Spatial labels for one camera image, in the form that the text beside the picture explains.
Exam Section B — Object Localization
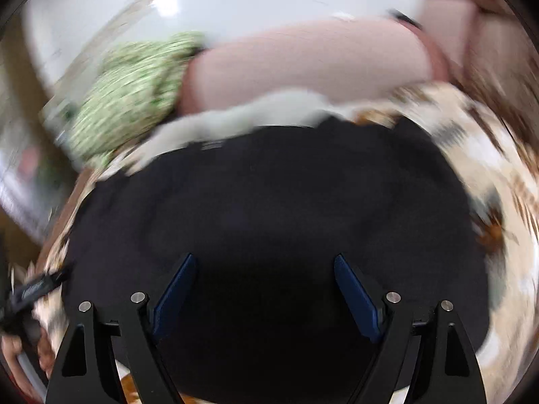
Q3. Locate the pink blanket with brown edge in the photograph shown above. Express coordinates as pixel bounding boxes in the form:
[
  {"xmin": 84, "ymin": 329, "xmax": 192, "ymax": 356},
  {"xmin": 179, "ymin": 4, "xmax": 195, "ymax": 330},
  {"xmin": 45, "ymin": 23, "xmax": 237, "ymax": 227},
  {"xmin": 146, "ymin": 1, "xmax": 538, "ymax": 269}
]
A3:
[{"xmin": 175, "ymin": 0, "xmax": 539, "ymax": 119}]

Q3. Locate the green patterned pillow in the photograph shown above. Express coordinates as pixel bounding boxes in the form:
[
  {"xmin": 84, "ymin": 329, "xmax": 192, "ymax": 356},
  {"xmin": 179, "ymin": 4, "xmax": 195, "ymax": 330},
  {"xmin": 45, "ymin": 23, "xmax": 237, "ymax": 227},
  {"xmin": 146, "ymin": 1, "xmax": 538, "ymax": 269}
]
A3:
[{"xmin": 63, "ymin": 29, "xmax": 207, "ymax": 169}]

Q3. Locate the leaf print blanket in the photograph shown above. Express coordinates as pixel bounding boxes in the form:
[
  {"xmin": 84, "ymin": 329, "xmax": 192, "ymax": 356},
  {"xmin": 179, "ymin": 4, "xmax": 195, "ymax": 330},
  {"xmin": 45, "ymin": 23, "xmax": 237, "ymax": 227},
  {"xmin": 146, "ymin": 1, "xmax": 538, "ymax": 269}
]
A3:
[{"xmin": 12, "ymin": 82, "xmax": 539, "ymax": 404}]

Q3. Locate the dark coat with fur collar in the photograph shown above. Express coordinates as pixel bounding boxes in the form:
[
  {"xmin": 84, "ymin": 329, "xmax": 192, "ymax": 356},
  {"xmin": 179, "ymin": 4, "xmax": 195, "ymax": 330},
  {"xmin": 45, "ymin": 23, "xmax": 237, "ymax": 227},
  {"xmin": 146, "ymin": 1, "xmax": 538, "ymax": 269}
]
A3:
[{"xmin": 63, "ymin": 88, "xmax": 502, "ymax": 404}]

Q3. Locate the brown quilted bedspread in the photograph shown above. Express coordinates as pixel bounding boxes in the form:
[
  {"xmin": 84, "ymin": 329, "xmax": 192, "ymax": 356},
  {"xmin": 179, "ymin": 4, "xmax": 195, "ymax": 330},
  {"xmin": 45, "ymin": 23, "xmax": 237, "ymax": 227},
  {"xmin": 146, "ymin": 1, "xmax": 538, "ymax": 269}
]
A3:
[{"xmin": 42, "ymin": 164, "xmax": 102, "ymax": 262}]

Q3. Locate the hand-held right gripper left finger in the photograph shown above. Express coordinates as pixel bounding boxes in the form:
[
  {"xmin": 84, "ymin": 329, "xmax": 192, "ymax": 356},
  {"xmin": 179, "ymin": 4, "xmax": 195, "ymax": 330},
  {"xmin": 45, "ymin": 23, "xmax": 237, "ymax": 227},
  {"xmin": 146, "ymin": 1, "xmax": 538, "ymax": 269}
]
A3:
[{"xmin": 45, "ymin": 254, "xmax": 198, "ymax": 404}]

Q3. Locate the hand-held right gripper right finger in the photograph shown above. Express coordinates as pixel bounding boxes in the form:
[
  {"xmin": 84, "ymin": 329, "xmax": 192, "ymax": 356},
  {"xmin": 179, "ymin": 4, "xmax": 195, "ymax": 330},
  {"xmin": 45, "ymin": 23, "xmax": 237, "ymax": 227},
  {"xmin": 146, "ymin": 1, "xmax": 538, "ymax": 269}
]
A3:
[{"xmin": 334, "ymin": 255, "xmax": 488, "ymax": 404}]

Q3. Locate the person's left hand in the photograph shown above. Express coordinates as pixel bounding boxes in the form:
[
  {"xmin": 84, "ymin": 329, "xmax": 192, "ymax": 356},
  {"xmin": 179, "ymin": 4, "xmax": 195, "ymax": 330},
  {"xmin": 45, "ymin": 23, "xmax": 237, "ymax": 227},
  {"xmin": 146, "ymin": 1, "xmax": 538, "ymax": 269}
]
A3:
[{"xmin": 0, "ymin": 330, "xmax": 57, "ymax": 400}]

